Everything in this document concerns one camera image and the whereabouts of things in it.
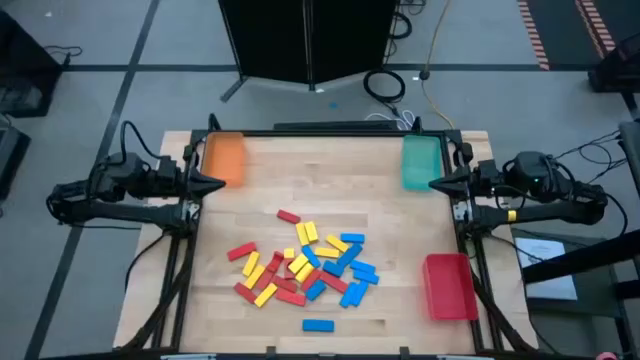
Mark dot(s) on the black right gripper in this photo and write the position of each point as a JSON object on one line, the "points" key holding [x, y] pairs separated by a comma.
{"points": [[485, 180]]}

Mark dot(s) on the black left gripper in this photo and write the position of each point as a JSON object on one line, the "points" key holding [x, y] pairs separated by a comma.
{"points": [[170, 180]]}

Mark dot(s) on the orange plastic bin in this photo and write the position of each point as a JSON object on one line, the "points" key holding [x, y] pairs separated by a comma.
{"points": [[223, 160]]}

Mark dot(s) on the yellow wooden block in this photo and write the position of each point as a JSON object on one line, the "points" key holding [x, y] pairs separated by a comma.
{"points": [[311, 231], [250, 263], [298, 263], [304, 272], [254, 276], [327, 252], [301, 233], [265, 295], [337, 243]]}

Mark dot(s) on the small yellow wooden cube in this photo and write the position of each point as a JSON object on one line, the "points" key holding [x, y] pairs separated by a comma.
{"points": [[289, 253]]}

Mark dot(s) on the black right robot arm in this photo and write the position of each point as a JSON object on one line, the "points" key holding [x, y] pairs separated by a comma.
{"points": [[550, 212]]}

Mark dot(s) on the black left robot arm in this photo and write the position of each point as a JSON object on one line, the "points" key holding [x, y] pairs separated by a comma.
{"points": [[125, 212]]}

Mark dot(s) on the teal plastic bin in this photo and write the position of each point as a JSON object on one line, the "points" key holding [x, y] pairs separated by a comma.
{"points": [[421, 162]]}

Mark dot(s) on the red plastic bin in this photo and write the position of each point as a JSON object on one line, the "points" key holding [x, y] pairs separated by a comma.
{"points": [[450, 287]]}

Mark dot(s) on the black flat bar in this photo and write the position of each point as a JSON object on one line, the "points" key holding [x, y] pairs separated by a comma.
{"points": [[335, 125]]}

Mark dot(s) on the white paper sheet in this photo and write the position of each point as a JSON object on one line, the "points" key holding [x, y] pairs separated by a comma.
{"points": [[552, 291]]}

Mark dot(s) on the black folding partition screen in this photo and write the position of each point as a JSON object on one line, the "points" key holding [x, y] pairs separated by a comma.
{"points": [[310, 40]]}

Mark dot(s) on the black striped floor mat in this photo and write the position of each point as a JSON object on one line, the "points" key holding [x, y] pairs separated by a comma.
{"points": [[560, 25]]}

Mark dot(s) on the black equipment box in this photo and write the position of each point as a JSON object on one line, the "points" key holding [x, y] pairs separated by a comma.
{"points": [[10, 160]]}

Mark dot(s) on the black equipment case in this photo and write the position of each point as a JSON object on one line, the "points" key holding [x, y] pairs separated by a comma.
{"points": [[617, 70]]}

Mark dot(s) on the black cabinet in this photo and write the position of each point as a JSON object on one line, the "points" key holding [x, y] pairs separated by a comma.
{"points": [[25, 60]]}

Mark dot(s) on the red tape roll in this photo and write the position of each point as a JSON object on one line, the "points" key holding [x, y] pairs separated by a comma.
{"points": [[608, 356]]}

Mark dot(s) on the black side table frame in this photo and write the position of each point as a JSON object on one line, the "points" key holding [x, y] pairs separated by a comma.
{"points": [[575, 260]]}

